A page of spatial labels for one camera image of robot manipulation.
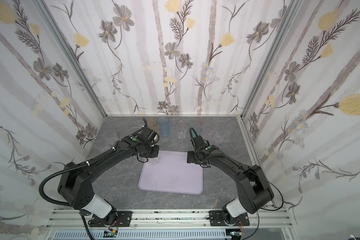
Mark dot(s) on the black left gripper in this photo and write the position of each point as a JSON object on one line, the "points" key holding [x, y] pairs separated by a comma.
{"points": [[150, 151]]}

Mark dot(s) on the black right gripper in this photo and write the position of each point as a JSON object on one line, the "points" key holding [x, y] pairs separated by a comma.
{"points": [[192, 156]]}

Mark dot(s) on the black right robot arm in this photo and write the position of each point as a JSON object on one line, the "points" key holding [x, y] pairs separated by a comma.
{"points": [[254, 191]]}

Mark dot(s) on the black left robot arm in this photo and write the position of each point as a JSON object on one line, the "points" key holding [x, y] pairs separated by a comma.
{"points": [[76, 182]]}

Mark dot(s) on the lilac plastic tray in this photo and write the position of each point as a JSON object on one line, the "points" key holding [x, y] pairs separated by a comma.
{"points": [[171, 173]]}

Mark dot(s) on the yellow transparent plastic cup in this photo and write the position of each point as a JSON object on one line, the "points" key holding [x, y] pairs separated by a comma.
{"points": [[153, 124]]}

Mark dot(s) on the teal textured plastic cup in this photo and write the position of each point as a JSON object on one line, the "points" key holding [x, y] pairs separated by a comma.
{"points": [[196, 129]]}

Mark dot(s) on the blue textured plastic cup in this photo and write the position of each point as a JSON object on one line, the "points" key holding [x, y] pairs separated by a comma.
{"points": [[164, 126]]}

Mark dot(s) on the white perforated cable duct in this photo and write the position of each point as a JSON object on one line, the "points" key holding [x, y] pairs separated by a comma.
{"points": [[166, 234]]}

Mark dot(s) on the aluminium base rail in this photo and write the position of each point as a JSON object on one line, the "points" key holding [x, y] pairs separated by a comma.
{"points": [[264, 225]]}

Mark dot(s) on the aluminium corner post left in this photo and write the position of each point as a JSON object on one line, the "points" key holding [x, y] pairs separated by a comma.
{"points": [[69, 53]]}

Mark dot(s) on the aluminium corner post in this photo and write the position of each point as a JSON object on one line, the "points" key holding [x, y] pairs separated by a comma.
{"points": [[272, 52], [69, 53]]}

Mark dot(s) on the aluminium corner post right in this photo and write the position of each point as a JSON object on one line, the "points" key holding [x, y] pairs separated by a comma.
{"points": [[272, 52]]}

